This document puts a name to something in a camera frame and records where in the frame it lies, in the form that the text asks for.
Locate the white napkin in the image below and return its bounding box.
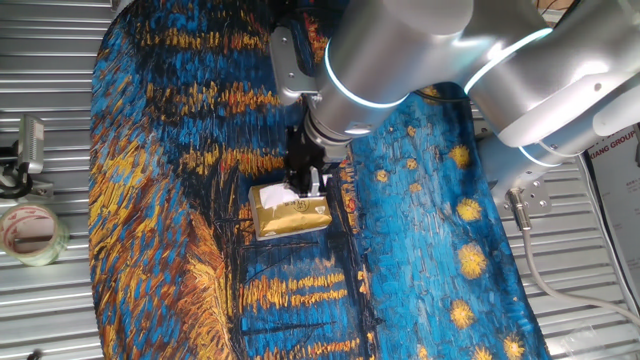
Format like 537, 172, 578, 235
258, 183, 302, 210

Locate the white printed poster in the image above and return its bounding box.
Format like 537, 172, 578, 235
584, 124, 640, 301

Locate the starry night painted tablecloth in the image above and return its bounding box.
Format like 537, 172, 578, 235
88, 0, 551, 360

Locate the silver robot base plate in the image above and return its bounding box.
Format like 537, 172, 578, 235
492, 177, 554, 219

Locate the clear tape roll red print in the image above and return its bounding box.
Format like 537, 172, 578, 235
0, 202, 70, 267

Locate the gold tissue pack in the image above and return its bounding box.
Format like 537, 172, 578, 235
248, 182, 334, 242

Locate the grey hose with metal plug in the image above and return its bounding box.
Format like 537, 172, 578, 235
504, 187, 640, 326

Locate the black tape dispenser tool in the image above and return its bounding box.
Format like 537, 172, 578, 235
0, 144, 55, 201

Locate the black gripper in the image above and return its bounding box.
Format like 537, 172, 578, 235
284, 124, 331, 197

